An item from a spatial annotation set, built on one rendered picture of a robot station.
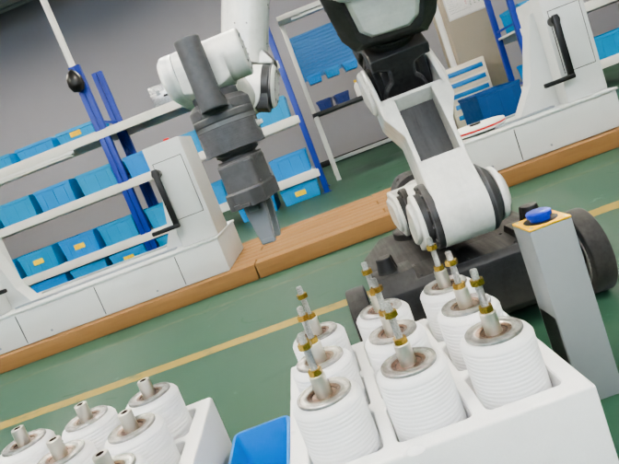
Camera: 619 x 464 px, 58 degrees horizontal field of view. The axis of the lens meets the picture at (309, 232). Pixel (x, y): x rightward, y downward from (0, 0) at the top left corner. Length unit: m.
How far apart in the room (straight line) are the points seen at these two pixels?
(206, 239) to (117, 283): 0.51
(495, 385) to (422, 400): 0.09
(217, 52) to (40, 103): 9.38
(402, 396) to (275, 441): 0.40
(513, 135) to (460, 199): 1.81
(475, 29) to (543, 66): 4.11
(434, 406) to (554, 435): 0.14
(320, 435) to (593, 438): 0.33
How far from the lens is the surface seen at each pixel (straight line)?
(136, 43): 9.64
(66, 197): 5.95
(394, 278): 1.29
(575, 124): 3.04
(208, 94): 0.75
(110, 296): 3.08
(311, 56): 6.79
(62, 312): 3.20
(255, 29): 1.09
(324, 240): 2.74
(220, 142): 0.77
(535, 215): 0.96
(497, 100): 5.33
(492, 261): 1.30
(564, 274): 0.98
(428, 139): 1.24
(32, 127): 10.19
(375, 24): 1.17
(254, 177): 0.77
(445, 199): 1.13
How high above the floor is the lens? 0.57
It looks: 9 degrees down
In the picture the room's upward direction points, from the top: 21 degrees counter-clockwise
